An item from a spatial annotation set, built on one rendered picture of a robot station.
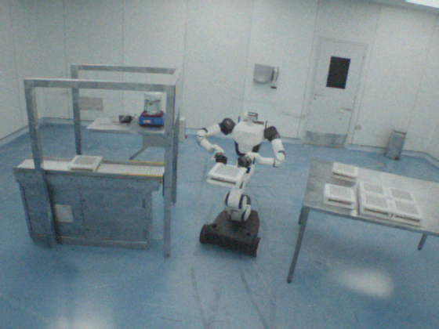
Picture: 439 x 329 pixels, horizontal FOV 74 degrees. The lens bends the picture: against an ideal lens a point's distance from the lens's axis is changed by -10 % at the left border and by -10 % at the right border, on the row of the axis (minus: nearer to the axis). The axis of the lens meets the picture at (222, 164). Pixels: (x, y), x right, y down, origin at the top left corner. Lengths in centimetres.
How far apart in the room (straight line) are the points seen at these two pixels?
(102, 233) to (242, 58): 422
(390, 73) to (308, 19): 196
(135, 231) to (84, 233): 50
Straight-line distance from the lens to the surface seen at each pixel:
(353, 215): 261
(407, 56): 710
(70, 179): 294
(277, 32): 624
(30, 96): 275
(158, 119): 262
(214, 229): 317
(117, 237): 319
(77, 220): 320
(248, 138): 291
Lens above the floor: 202
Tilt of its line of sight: 23 degrees down
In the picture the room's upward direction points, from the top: 6 degrees clockwise
